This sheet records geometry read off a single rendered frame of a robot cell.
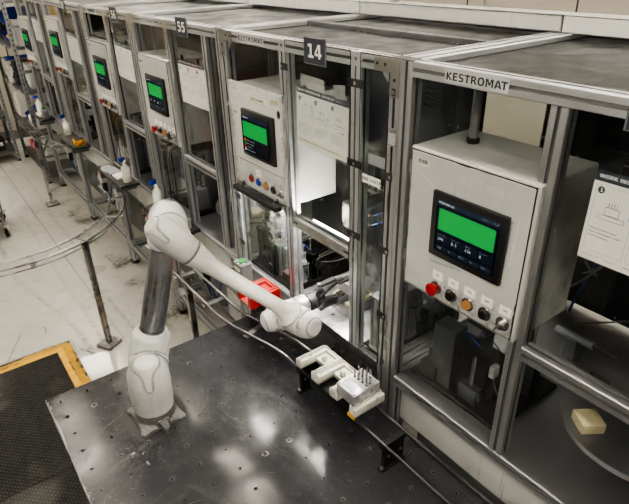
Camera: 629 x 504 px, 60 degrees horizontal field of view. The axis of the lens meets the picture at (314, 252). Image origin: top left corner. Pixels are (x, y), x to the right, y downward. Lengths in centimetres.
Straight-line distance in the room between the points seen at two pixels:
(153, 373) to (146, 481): 37
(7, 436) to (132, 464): 145
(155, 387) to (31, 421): 151
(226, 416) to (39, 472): 129
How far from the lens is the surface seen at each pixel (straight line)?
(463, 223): 153
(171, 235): 192
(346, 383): 203
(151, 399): 221
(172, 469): 217
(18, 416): 367
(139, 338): 232
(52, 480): 323
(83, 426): 243
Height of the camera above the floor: 229
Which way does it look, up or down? 28 degrees down
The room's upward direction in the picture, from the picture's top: 1 degrees counter-clockwise
